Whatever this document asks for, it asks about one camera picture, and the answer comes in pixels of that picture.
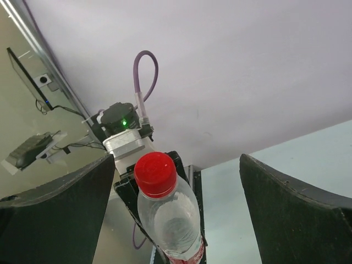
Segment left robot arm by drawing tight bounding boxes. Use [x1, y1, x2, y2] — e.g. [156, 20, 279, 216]
[91, 102, 208, 263]

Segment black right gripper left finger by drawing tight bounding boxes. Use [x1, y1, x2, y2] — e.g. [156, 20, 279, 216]
[1, 155, 115, 263]

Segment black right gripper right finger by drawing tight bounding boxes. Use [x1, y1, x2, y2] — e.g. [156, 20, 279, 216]
[239, 154, 351, 263]

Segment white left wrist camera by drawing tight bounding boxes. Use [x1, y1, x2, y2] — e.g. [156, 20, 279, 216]
[103, 129, 156, 176]

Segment left aluminium frame post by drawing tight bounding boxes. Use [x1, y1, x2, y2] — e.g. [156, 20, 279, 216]
[0, 0, 107, 151]

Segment red bottle cap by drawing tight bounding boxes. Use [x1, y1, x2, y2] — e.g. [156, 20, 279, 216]
[134, 152, 178, 199]

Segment black monitor screen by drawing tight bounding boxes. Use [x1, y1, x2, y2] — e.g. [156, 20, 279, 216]
[7, 47, 54, 111]

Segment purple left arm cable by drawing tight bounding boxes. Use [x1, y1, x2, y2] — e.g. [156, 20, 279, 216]
[133, 50, 160, 119]

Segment red label water bottle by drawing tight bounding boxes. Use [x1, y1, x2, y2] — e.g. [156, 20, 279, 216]
[137, 177, 205, 263]

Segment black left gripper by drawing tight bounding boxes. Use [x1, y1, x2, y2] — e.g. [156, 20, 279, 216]
[114, 151, 207, 263]

